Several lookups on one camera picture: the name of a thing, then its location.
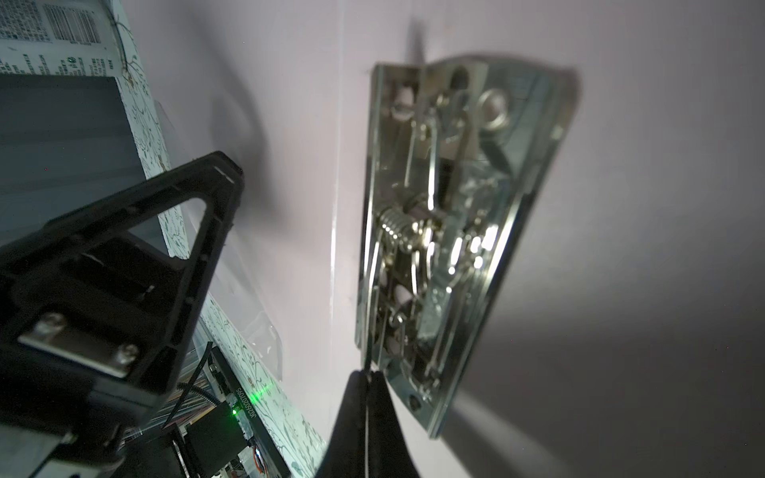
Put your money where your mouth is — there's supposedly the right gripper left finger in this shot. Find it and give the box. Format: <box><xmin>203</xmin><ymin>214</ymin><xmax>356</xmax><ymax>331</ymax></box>
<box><xmin>315</xmin><ymin>370</ymin><xmax>368</xmax><ymax>478</ymax></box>

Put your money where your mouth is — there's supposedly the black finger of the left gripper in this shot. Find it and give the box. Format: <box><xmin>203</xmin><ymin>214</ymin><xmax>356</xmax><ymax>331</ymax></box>
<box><xmin>1</xmin><ymin>151</ymin><xmax>244</xmax><ymax>412</ymax></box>

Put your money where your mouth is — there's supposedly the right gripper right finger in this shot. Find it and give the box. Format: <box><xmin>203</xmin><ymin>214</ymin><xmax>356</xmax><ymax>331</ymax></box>
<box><xmin>367</xmin><ymin>372</ymin><xmax>420</xmax><ymax>478</ymax></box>

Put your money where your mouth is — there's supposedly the pink file folder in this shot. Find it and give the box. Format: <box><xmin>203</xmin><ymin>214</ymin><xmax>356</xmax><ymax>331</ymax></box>
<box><xmin>125</xmin><ymin>1</ymin><xmax>764</xmax><ymax>477</ymax></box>

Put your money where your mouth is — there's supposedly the clear plastic folder pocket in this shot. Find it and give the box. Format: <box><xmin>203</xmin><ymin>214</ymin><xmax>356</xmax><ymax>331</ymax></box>
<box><xmin>155</xmin><ymin>100</ymin><xmax>283</xmax><ymax>382</ymax></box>

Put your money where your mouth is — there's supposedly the metal folder clip mechanism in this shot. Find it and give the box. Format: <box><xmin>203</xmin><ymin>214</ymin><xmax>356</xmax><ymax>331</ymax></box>
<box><xmin>356</xmin><ymin>56</ymin><xmax>579</xmax><ymax>438</ymax></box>

